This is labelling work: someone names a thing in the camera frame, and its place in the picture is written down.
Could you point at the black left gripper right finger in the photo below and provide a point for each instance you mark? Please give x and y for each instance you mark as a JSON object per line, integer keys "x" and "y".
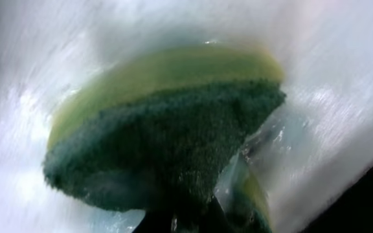
{"x": 214, "y": 220}

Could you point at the green yellow scrubbing sponge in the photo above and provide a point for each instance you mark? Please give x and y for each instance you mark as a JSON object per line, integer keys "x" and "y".
{"x": 164, "y": 132}

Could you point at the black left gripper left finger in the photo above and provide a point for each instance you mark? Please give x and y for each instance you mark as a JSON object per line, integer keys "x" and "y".
{"x": 155, "y": 222}

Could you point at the small dark soapy water tray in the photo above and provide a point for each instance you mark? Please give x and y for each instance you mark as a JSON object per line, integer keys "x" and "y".
{"x": 318, "y": 144}

